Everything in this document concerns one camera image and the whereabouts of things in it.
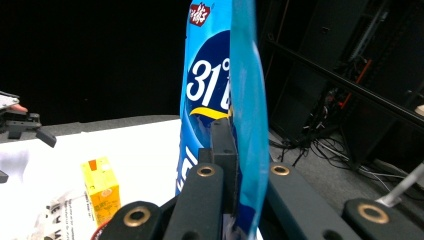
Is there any orange cable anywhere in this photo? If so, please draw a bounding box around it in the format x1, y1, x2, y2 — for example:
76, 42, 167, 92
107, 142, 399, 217
339, 59, 373, 109

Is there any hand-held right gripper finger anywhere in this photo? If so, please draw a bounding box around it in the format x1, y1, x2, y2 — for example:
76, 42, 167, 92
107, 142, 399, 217
198, 118, 240, 215

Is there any blue snack pouch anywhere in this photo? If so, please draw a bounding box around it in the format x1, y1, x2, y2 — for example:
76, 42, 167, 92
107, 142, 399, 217
175, 0, 270, 240

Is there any black metal bar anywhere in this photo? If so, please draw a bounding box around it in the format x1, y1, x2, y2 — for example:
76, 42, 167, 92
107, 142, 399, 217
265, 38, 424, 132

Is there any white metal stand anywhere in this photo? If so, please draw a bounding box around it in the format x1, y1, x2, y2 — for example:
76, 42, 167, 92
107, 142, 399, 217
375, 162, 424, 208

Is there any black equipment rack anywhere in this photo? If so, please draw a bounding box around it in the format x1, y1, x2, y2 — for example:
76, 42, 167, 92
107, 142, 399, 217
259, 0, 424, 168

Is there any translucent plastic smiley bag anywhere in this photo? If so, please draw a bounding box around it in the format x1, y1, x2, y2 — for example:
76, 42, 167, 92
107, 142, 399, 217
0, 146, 103, 240

